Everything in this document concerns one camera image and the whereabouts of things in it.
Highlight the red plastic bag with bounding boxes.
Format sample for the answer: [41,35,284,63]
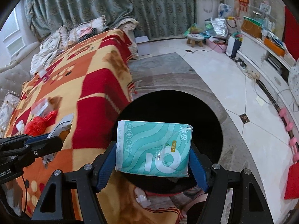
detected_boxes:
[24,110,58,136]

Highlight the white tissue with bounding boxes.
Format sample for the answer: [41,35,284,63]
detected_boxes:
[16,120,25,135]

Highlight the long white toothpaste box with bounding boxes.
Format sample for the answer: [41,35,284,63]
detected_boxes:
[42,113,75,168]

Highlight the white medicine box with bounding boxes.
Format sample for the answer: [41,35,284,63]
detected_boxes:
[31,98,54,117]

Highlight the teal tissue pack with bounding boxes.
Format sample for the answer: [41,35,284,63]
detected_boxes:
[115,120,193,178]

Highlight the black round trash bin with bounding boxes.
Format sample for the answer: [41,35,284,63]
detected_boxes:
[112,90,224,195]

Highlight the patterned red orange blanket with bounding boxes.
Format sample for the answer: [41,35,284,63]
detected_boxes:
[4,28,185,224]

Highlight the grey tufted headboard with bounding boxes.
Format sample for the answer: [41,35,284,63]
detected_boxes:
[0,41,40,103]

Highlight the white pink pill bottle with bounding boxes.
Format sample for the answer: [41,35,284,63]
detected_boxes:
[38,67,50,83]

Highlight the pink dumbbell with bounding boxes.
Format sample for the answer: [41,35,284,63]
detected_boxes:
[279,108,298,163]

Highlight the embroidered cream pillow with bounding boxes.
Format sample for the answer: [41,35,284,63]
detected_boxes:
[40,25,68,53]

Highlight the white dotted baby bundle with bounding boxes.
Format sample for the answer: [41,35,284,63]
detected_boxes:
[288,62,299,98]

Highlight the white tv cabinet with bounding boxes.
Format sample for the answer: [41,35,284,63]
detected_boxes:
[237,30,299,112]

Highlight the grey patterned rug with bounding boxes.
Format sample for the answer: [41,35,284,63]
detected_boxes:
[128,52,267,224]

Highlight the small wooden stool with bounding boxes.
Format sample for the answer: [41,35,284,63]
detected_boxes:
[187,33,205,48]

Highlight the silver foil bag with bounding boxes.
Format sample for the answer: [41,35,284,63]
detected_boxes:
[204,18,228,39]

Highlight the brown paper gift bag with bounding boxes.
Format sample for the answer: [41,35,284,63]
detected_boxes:
[241,19,262,38]

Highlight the green patterned curtain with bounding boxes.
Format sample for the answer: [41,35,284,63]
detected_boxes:
[23,0,196,39]

